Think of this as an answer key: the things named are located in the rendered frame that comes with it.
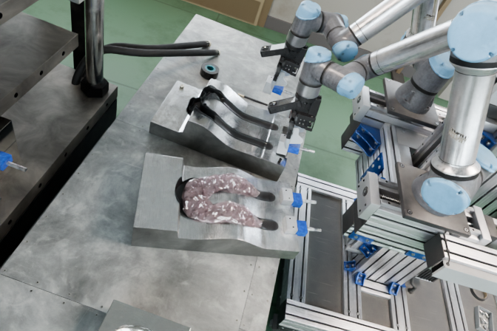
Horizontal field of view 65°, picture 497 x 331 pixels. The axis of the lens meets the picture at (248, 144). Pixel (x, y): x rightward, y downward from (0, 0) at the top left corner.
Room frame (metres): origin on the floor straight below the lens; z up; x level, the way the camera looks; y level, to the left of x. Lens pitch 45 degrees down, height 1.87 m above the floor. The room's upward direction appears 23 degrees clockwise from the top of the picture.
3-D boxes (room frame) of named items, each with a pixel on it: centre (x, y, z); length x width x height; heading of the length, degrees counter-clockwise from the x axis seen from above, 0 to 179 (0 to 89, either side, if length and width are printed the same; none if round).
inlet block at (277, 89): (1.30, -0.03, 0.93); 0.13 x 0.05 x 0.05; 93
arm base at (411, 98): (1.43, -0.55, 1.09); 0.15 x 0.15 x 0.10
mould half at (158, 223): (0.71, 0.01, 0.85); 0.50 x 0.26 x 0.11; 110
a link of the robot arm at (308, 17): (1.30, -0.01, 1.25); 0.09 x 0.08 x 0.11; 118
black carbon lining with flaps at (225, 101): (1.05, 0.09, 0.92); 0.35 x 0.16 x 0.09; 93
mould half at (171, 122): (1.06, 0.11, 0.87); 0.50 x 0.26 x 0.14; 93
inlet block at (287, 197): (0.86, -0.23, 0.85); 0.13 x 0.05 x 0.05; 110
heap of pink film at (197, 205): (0.72, 0.00, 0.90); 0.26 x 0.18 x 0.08; 110
